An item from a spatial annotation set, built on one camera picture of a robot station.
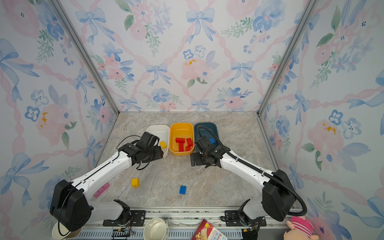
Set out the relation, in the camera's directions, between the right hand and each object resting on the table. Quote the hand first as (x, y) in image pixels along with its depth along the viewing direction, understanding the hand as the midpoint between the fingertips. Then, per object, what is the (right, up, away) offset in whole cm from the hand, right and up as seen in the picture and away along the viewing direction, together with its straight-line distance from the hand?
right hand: (197, 158), depth 83 cm
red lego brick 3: (-5, +6, +15) cm, 17 cm away
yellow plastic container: (-11, +15, +24) cm, 31 cm away
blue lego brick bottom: (-8, -17, -1) cm, 19 cm away
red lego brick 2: (-11, +5, +15) cm, 19 cm away
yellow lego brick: (-35, -13, 0) cm, 37 cm away
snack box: (+3, -30, -16) cm, 34 cm away
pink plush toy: (+45, -28, -17) cm, 55 cm away
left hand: (-21, +3, 0) cm, 21 cm away
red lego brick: (-11, +8, +17) cm, 22 cm away
